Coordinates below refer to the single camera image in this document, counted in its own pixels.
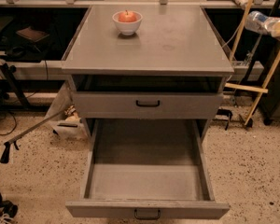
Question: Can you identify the black drawer handle lower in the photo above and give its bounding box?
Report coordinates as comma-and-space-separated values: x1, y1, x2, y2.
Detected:
133, 209, 161, 220

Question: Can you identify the brown book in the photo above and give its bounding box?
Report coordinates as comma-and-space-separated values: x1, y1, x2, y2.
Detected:
16, 27, 49, 43

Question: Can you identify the white plastic bag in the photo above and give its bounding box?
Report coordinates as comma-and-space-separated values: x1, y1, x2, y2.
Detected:
45, 82, 87, 140

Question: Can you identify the wooden easel frame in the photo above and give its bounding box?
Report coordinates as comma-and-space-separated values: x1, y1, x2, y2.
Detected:
226, 0, 280, 128

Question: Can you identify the black drawer handle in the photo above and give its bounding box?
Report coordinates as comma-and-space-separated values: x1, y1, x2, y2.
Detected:
133, 209, 161, 220
135, 100, 161, 108

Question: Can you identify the black drawer handle upper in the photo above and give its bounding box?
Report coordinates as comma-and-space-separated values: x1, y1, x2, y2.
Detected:
135, 100, 161, 108

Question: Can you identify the open grey lower drawer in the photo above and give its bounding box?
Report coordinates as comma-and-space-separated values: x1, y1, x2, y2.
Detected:
66, 119, 230, 219

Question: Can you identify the closed grey upper drawer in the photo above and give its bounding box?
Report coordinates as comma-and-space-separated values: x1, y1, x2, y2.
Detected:
72, 91, 223, 119

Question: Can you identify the grey drawer cabinet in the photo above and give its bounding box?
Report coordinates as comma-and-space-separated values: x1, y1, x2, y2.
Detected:
63, 5, 233, 134

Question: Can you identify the red apple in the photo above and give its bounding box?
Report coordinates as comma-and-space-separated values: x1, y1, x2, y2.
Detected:
119, 10, 137, 22

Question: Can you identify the white ceramic bowl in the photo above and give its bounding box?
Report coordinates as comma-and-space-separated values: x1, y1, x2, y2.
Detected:
112, 11, 143, 35

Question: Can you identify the grabber reacher stick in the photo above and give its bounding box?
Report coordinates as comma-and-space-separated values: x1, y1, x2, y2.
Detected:
0, 107, 69, 164

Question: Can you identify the dark sneaker shoe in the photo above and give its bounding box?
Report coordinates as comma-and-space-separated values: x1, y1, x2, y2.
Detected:
0, 201, 18, 224

